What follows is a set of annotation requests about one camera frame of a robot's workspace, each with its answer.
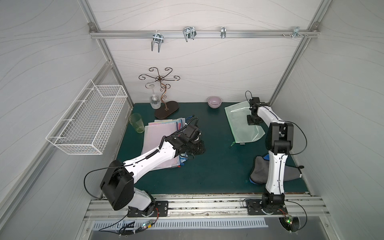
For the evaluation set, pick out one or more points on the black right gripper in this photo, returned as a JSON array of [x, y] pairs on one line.
[[253, 118]]

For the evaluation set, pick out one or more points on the white vent strip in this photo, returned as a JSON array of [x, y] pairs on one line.
[[184, 224]]

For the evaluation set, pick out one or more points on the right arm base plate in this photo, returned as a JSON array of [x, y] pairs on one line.
[[254, 208]]

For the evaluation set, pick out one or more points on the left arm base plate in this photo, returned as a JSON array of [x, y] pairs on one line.
[[158, 208]]

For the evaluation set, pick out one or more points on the pink mesh document bag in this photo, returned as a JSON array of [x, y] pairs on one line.
[[153, 135]]

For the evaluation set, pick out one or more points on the grey blue microfibre cloth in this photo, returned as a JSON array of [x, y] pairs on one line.
[[288, 174]]

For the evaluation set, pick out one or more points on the hanging wine glass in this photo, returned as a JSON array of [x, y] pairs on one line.
[[154, 98]]

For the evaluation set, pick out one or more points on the green mesh document bag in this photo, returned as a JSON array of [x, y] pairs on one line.
[[242, 132]]

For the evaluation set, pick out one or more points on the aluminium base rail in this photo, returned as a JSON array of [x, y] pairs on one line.
[[197, 206]]

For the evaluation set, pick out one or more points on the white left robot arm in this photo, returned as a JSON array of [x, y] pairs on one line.
[[118, 184]]

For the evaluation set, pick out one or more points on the white wire basket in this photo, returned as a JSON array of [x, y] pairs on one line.
[[86, 126]]

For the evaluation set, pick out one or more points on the dark oval stand base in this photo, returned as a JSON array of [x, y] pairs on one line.
[[167, 108]]

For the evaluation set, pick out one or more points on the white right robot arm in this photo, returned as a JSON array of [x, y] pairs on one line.
[[279, 142]]

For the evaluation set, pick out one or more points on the lilac ceramic bowl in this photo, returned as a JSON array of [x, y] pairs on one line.
[[214, 102]]

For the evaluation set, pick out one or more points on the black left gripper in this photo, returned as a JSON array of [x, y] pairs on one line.
[[188, 144]]

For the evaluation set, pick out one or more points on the blue zipper document bag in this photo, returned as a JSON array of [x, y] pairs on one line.
[[185, 122]]

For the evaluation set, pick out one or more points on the green plastic cup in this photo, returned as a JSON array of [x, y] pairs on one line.
[[136, 122]]

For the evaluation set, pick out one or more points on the aluminium top cross rail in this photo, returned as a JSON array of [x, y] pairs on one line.
[[201, 34]]

